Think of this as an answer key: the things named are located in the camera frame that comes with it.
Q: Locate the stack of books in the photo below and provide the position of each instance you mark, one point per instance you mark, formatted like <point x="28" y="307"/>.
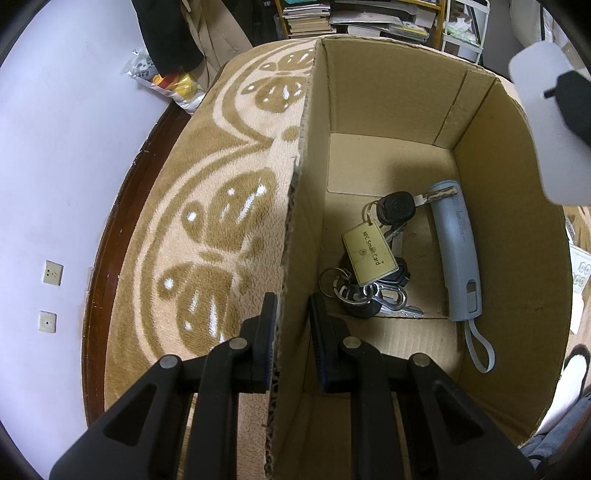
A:
<point x="307" y="21"/>

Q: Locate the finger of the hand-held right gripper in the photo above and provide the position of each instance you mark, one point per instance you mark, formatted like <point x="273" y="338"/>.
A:
<point x="575" y="101"/>

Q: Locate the black car key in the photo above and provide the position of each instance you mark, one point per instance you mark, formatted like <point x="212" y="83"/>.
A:
<point x="397" y="207"/>

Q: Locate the dark hanging garment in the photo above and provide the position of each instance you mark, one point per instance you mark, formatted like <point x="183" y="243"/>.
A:
<point x="166" y="32"/>

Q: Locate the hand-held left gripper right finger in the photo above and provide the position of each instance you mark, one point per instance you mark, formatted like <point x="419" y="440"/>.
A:
<point x="318" y="344"/>

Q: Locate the bunch of silver keys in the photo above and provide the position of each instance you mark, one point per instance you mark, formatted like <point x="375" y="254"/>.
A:
<point x="392" y="302"/>

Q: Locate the cream wall socket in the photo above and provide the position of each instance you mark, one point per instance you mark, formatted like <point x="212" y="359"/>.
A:
<point x="47" y="321"/>
<point x="52" y="273"/>

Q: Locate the black and white slipper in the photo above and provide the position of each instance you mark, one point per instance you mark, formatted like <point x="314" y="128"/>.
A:
<point x="575" y="374"/>

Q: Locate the yellow wooden bookshelf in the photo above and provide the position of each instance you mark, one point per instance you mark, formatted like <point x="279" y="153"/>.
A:
<point x="436" y="18"/>

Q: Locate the beige hanging coat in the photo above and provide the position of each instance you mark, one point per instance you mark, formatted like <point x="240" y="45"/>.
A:
<point x="217" y="37"/>

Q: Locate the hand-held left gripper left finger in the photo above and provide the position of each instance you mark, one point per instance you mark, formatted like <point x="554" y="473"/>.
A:
<point x="270" y="344"/>

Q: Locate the white trolley cart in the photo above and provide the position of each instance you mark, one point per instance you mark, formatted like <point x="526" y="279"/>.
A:
<point x="464" y="32"/>

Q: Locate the blue jeans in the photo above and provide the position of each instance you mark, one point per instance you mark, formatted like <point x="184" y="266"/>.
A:
<point x="561" y="438"/>

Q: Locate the printed paper sheet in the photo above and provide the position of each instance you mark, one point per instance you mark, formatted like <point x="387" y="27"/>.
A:
<point x="581" y="286"/>

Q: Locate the cream padded jacket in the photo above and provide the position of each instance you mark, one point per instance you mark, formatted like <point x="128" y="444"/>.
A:
<point x="531" y="21"/>

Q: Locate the brown cardboard box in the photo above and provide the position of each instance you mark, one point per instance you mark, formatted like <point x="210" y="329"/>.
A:
<point x="383" y="92"/>

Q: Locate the beige key card tag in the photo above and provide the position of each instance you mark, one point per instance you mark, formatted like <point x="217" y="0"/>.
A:
<point x="369" y="251"/>

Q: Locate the white remote control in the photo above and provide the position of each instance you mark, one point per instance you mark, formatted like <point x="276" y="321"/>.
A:
<point x="540" y="138"/>

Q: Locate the plastic bag with yellow toy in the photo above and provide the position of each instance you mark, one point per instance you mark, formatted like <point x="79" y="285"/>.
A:
<point x="178" y="85"/>

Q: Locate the beige patterned carpet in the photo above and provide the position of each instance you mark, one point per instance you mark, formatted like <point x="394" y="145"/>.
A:
<point x="184" y="161"/>

